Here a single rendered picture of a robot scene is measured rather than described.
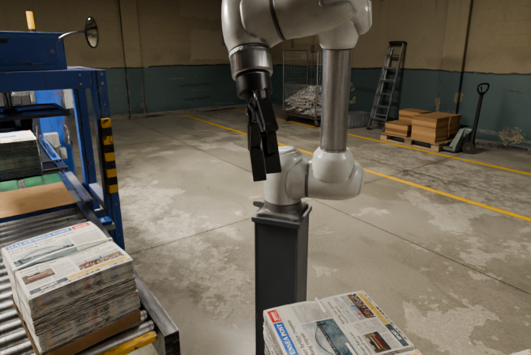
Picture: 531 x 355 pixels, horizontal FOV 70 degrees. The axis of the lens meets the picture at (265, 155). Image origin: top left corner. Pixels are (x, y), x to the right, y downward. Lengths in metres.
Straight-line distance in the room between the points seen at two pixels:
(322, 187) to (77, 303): 0.89
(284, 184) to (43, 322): 0.88
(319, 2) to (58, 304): 1.01
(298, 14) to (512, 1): 7.10
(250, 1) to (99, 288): 0.90
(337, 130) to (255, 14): 0.71
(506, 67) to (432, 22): 1.65
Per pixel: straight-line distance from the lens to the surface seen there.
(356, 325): 1.31
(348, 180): 1.45
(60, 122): 4.73
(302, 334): 1.26
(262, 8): 0.81
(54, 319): 1.26
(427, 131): 7.17
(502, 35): 7.79
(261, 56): 0.80
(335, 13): 0.79
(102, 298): 1.28
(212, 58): 11.15
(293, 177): 1.47
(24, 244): 1.51
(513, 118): 7.71
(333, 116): 1.39
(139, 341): 1.30
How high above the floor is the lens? 1.64
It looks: 15 degrees down
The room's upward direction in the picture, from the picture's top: straight up
